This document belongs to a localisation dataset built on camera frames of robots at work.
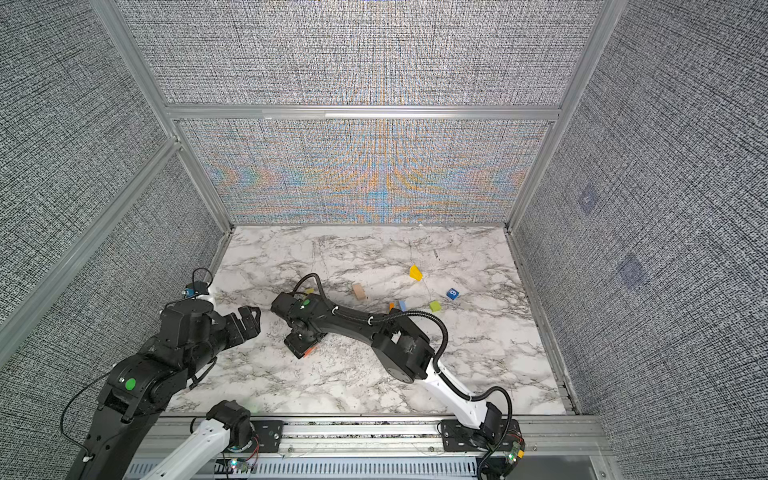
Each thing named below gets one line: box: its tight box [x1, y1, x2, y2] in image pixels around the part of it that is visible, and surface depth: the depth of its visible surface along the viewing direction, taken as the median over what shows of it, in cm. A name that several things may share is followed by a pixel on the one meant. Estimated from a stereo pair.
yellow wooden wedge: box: [409, 264, 423, 282], surface depth 105 cm
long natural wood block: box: [352, 282, 366, 301], surface depth 104 cm
